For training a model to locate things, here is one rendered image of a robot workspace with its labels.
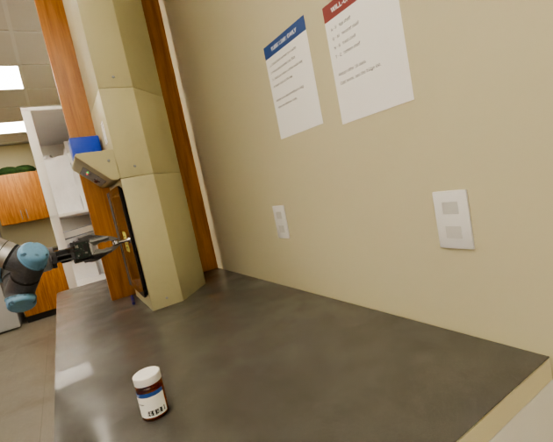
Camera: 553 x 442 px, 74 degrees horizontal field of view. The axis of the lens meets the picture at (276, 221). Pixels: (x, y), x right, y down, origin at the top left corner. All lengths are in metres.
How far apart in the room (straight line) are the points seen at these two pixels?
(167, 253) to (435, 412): 1.01
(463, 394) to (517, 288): 0.22
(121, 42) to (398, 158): 1.02
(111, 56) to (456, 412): 1.34
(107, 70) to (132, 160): 0.30
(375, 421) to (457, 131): 0.50
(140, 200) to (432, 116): 0.96
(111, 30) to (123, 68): 0.13
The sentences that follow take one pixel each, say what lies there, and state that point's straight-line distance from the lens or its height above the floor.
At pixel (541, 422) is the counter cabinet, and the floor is 0.85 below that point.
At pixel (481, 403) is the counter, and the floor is 0.94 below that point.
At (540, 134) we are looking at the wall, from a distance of 0.69.
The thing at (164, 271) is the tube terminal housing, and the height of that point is 1.06.
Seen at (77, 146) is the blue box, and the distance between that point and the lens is 1.54.
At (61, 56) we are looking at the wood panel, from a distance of 1.82.
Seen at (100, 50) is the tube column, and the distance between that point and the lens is 1.44.
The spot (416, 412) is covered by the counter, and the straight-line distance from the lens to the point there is 0.62.
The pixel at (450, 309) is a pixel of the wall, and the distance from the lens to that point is 0.86.
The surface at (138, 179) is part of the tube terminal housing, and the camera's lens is 1.35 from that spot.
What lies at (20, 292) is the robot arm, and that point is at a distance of 1.29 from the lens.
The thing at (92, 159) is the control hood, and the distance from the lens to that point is 1.34.
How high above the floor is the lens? 1.30
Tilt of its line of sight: 6 degrees down
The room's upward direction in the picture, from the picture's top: 11 degrees counter-clockwise
